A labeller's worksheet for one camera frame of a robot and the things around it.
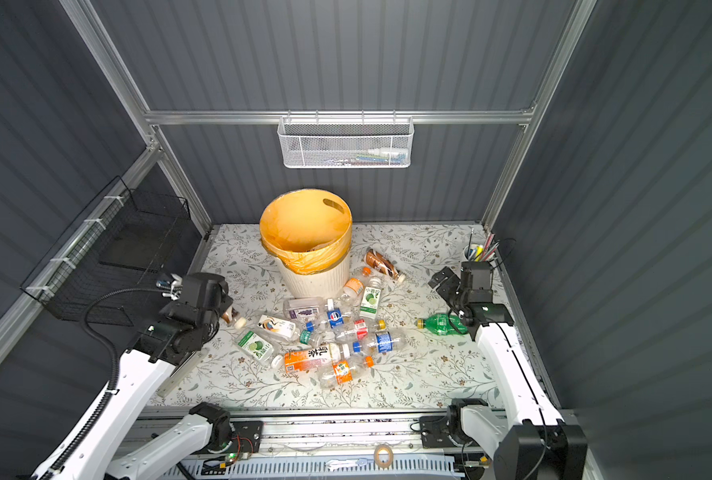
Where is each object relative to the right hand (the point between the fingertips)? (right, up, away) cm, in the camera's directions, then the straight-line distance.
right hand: (447, 285), depth 82 cm
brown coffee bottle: (-16, +5, +20) cm, 26 cm away
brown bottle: (-55, -6, -11) cm, 56 cm away
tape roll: (-17, -40, -11) cm, 44 cm away
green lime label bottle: (-21, -5, +14) cm, 26 cm away
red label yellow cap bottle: (-24, -14, +5) cm, 28 cm away
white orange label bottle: (-48, -13, +5) cm, 50 cm away
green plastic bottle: (+1, -13, +7) cm, 15 cm away
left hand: (-59, -1, -10) cm, 60 cm away
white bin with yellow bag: (-42, +15, +18) cm, 48 cm away
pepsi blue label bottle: (-32, -10, +7) cm, 34 cm away
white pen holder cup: (+15, +9, +17) cm, 24 cm away
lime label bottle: (-53, -18, +3) cm, 56 cm away
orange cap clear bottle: (-26, -2, +14) cm, 30 cm away
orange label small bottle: (-29, -23, -3) cm, 37 cm away
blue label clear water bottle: (-18, -17, +3) cm, 24 cm away
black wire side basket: (-87, +5, -9) cm, 87 cm away
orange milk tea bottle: (-39, -20, -1) cm, 44 cm away
